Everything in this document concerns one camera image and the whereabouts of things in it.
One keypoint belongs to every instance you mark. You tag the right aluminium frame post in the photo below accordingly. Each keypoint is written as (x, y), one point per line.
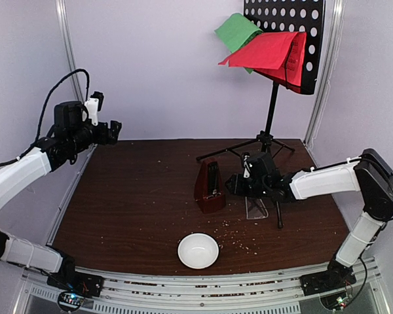
(334, 20)

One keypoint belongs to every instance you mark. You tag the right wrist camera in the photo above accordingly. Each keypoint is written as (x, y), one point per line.
(245, 165)

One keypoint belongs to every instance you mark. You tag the green paper sheet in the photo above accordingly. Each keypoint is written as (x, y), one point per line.
(237, 31)

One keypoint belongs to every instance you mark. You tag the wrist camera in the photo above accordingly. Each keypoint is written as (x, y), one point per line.
(92, 106)
(245, 165)

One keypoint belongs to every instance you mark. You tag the white ceramic bowl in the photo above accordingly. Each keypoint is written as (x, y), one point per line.
(198, 251)

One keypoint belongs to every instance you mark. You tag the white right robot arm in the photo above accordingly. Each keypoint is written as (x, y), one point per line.
(367, 173)

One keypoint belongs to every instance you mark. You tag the black music stand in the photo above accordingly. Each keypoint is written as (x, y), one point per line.
(279, 16)

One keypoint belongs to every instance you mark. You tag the red paper sheet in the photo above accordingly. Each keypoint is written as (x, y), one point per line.
(279, 55)

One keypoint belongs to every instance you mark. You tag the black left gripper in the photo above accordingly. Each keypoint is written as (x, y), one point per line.
(102, 138)

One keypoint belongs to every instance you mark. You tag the dark red wooden metronome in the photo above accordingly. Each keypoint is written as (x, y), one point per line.
(208, 192)

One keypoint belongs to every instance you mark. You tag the aluminium front rail base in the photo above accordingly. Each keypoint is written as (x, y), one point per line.
(277, 291)

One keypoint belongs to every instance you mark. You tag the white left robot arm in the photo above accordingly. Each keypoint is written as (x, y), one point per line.
(76, 128)

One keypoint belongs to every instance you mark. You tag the clear plastic metronome cover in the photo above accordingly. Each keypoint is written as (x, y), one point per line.
(255, 209)

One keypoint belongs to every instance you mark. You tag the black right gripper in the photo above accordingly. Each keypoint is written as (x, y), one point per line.
(241, 184)

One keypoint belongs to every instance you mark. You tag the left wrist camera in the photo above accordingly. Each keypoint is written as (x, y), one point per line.
(92, 106)

